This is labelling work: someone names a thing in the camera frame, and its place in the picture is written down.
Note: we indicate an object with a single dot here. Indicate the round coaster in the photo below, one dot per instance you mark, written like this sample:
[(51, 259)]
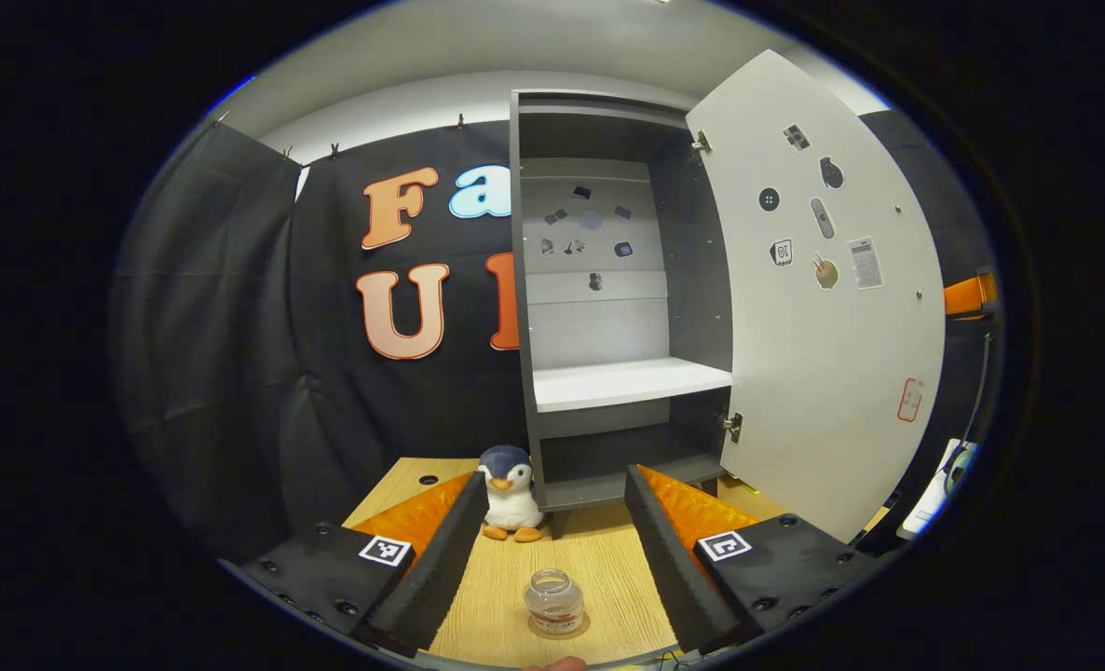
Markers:
[(557, 636)]

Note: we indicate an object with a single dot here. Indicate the white object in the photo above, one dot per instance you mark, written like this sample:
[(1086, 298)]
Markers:
[(930, 494)]

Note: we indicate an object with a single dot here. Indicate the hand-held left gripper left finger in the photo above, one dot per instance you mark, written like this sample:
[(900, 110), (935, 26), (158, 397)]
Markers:
[(431, 568)]

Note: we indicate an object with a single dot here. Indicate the white cabinet door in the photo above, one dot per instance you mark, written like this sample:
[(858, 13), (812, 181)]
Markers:
[(823, 373)]

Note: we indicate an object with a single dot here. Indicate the black backdrop cloth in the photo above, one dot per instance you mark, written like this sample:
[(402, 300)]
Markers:
[(236, 326)]

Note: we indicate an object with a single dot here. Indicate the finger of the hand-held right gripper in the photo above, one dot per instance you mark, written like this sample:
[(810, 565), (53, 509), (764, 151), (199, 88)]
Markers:
[(967, 298)]

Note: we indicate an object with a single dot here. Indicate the clear plastic bottle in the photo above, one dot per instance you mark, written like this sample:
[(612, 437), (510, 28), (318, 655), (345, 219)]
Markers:
[(552, 596)]

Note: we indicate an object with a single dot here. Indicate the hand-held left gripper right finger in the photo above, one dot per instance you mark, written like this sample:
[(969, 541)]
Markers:
[(674, 568)]

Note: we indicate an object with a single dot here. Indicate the penguin plush toy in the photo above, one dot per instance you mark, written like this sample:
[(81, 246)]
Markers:
[(512, 508)]

